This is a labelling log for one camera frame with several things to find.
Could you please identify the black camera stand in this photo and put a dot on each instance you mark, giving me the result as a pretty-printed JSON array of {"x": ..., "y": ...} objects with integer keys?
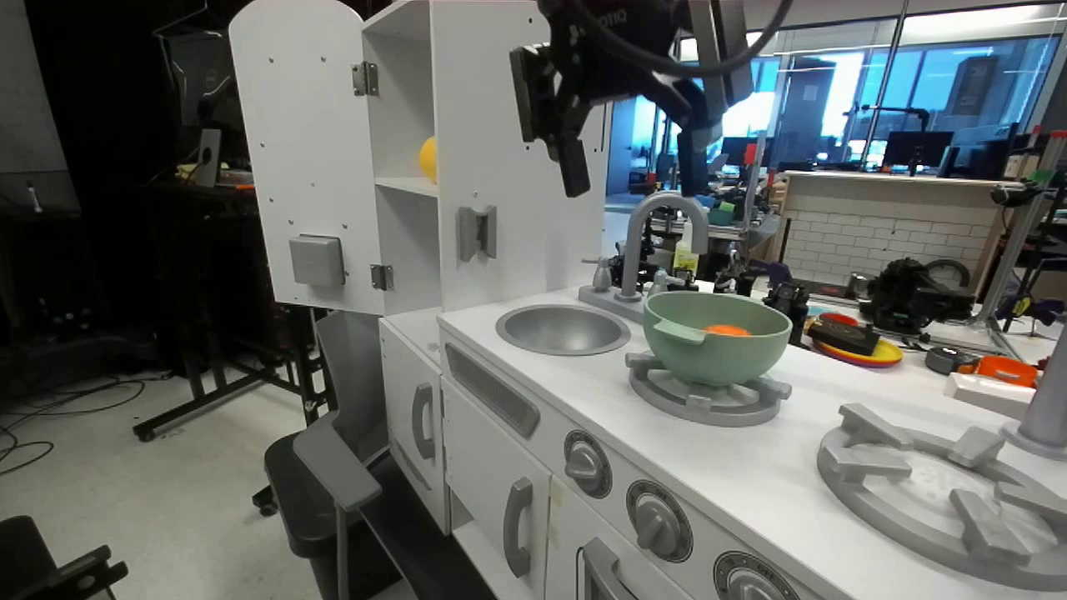
[{"x": 1017, "y": 190}]

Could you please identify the small orange toy fruit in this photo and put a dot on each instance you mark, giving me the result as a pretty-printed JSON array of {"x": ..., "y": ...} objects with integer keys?
[{"x": 727, "y": 331}]

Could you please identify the white tall cupboard door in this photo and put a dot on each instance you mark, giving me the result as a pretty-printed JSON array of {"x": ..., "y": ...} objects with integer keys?
[{"x": 300, "y": 135}]

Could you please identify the small black device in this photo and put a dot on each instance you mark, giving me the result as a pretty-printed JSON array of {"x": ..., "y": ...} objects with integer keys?
[{"x": 946, "y": 362}]

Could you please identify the dark grey seat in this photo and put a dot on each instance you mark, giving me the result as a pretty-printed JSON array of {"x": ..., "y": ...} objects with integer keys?
[{"x": 300, "y": 520}]

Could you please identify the white narrow cabinet door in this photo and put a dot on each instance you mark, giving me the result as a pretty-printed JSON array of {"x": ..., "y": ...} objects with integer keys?
[{"x": 396, "y": 379}]

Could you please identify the red black toy item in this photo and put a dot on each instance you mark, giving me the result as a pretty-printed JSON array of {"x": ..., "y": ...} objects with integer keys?
[{"x": 853, "y": 335}]

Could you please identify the pale vertical post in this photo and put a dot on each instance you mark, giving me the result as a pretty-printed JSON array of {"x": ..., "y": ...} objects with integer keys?
[{"x": 1052, "y": 401}]

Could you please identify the white toy kitchen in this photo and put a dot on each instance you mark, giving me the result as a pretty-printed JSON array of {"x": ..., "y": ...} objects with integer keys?
[{"x": 779, "y": 466}]

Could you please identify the small grey side bracket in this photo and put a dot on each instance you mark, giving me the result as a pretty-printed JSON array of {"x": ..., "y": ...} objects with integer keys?
[{"x": 478, "y": 235}]

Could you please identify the black stand base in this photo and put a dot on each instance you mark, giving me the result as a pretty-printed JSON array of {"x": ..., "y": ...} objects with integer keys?
[{"x": 202, "y": 407}]

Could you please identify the grey stove knob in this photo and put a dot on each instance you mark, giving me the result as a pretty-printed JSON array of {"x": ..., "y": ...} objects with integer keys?
[
  {"x": 662, "y": 520},
  {"x": 589, "y": 463},
  {"x": 755, "y": 576}
]

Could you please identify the orange tool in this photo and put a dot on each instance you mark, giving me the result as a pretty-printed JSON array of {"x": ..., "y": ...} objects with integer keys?
[{"x": 1005, "y": 367}]

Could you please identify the grey burner grate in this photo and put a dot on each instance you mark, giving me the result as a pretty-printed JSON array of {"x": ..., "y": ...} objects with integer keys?
[
  {"x": 703, "y": 405},
  {"x": 869, "y": 423}
]

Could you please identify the green toy bowl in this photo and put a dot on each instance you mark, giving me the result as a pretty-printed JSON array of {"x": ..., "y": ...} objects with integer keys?
[{"x": 712, "y": 362}]

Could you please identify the black gadget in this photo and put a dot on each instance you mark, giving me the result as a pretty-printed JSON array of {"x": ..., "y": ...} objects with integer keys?
[{"x": 789, "y": 304}]

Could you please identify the white wide cabinet door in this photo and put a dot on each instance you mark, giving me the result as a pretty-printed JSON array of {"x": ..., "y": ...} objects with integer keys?
[{"x": 478, "y": 466}]

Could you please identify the yellow plate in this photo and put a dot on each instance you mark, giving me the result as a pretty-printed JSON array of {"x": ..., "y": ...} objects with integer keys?
[{"x": 872, "y": 359}]

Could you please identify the grey sink basin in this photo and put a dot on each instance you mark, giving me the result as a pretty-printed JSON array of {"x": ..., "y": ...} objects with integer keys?
[{"x": 562, "y": 331}]

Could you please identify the grey plastic chair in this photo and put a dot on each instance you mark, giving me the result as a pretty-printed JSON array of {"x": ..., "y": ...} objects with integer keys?
[{"x": 353, "y": 379}]

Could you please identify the white flat box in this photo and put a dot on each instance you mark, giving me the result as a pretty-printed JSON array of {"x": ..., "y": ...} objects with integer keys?
[{"x": 988, "y": 395}]

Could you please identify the black bag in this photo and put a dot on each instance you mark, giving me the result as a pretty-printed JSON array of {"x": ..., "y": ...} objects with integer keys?
[{"x": 904, "y": 293}]

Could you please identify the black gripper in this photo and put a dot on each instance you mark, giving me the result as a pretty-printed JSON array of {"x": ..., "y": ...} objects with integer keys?
[{"x": 622, "y": 43}]

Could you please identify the grey flat board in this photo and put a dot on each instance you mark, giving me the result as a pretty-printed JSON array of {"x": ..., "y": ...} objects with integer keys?
[{"x": 335, "y": 462}]

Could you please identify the grey toy faucet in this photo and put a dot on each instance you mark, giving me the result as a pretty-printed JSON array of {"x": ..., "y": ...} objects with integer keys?
[{"x": 633, "y": 267}]

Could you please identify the black floor object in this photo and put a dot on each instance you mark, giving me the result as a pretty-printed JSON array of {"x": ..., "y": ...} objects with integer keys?
[{"x": 46, "y": 566}]

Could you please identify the white tiled panel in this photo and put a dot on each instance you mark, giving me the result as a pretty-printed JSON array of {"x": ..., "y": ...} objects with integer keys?
[{"x": 888, "y": 235}]

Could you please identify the yellow toy lemon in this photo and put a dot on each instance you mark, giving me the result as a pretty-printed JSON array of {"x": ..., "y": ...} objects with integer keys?
[{"x": 429, "y": 161}]

